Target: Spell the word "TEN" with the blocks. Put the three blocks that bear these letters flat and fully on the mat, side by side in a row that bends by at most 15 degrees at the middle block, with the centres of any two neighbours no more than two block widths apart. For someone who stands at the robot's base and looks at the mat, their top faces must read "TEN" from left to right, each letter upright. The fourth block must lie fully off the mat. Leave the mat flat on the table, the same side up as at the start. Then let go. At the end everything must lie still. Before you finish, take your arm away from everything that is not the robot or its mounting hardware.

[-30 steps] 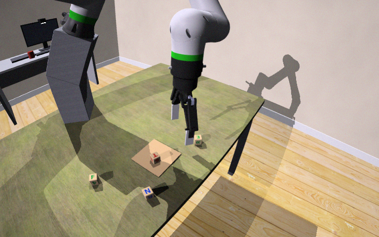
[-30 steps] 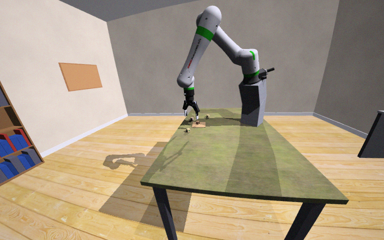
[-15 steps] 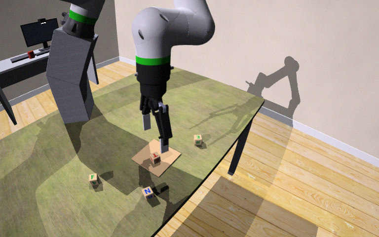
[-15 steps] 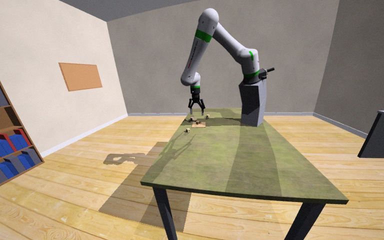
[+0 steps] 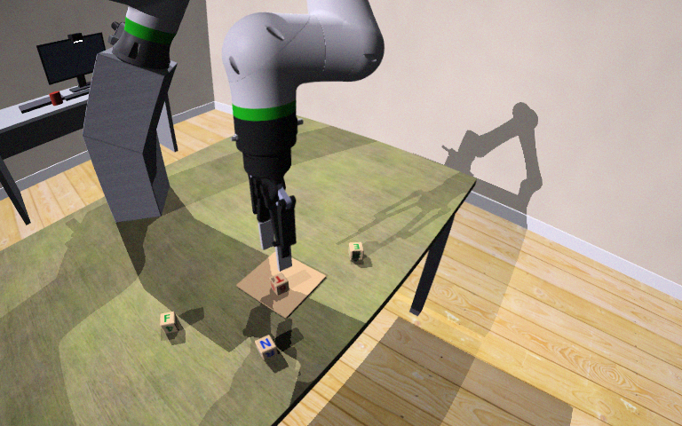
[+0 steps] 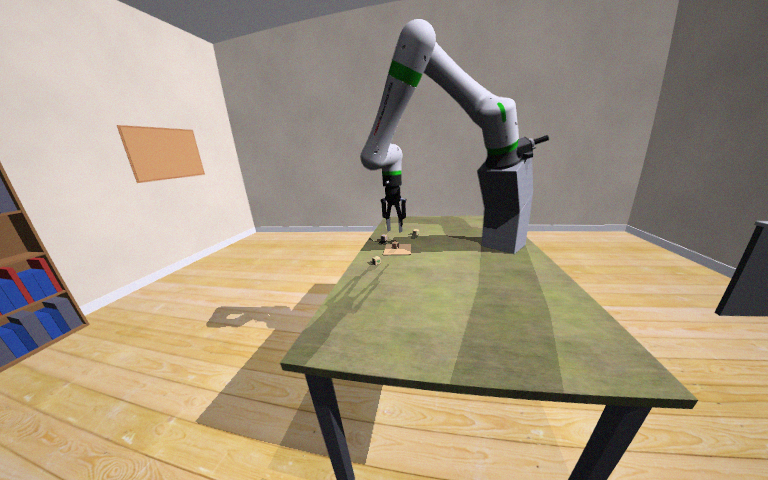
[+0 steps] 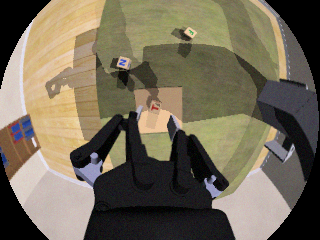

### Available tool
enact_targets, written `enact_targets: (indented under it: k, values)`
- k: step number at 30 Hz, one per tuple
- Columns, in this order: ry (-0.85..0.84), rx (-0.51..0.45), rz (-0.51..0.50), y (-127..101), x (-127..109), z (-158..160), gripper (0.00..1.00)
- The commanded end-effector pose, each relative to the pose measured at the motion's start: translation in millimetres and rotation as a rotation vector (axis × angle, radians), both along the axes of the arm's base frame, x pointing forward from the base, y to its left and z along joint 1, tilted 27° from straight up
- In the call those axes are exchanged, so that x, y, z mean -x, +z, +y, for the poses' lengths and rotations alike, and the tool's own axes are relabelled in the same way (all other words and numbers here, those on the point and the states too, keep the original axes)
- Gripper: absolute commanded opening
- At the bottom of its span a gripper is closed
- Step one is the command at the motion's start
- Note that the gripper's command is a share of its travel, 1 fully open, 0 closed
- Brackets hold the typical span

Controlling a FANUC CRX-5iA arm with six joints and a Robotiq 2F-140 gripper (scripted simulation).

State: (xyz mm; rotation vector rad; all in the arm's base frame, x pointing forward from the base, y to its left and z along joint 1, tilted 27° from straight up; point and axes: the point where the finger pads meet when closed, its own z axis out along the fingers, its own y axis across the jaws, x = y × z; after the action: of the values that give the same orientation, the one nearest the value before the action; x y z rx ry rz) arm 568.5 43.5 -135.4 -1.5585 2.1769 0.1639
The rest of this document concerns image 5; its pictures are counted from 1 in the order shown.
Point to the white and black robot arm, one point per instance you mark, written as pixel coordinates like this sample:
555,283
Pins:
266,56

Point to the tan square mat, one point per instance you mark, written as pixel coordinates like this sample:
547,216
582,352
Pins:
302,282

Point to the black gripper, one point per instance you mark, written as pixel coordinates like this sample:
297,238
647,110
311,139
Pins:
267,174

